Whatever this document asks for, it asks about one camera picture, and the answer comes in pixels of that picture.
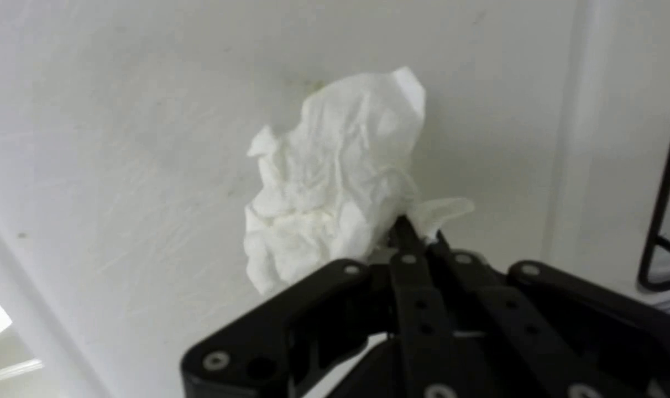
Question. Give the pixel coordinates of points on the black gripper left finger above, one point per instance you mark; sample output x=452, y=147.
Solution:
x=275, y=346

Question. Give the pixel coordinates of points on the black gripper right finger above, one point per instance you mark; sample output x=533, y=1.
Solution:
x=592, y=332

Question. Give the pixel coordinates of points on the white paper towel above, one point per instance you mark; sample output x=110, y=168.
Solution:
x=334, y=177

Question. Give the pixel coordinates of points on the white cutting board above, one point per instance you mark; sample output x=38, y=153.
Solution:
x=127, y=111

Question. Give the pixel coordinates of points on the black stove burner grate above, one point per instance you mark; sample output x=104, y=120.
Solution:
x=661, y=200

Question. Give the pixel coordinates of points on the white gas stove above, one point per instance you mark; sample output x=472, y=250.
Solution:
x=644, y=44

